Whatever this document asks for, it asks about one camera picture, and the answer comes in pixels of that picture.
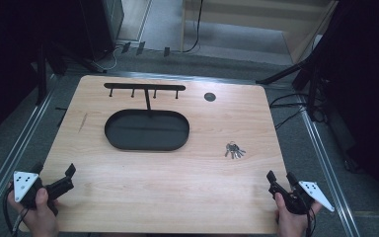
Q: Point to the metal floor rail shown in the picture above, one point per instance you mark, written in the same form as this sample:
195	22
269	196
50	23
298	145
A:
10	164
329	174

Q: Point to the black key rack with tray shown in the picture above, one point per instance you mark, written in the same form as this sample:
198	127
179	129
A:
146	131

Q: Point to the person's left hand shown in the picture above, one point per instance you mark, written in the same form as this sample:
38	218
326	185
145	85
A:
41	217

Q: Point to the black cabinet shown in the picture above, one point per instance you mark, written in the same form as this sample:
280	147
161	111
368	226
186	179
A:
102	26

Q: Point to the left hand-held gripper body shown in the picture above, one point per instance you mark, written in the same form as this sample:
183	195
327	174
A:
24	184

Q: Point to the dark curtain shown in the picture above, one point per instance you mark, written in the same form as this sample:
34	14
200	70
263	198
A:
365	82

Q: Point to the black round table grommet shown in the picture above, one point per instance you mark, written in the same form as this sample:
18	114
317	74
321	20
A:
210	96

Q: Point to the light wooden furniture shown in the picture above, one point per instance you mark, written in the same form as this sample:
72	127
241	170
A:
302	36

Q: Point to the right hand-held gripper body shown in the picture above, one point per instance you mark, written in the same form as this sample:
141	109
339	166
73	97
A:
312	191

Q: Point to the bunch of silver keys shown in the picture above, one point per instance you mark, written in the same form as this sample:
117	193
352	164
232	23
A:
234	150

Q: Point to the black tripod stand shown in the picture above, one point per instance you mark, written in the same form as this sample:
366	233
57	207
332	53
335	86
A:
312	85

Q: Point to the black metal stand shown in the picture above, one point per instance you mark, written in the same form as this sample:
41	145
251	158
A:
41	72

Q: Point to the person's right hand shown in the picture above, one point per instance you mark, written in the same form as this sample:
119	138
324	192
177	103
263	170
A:
292	225

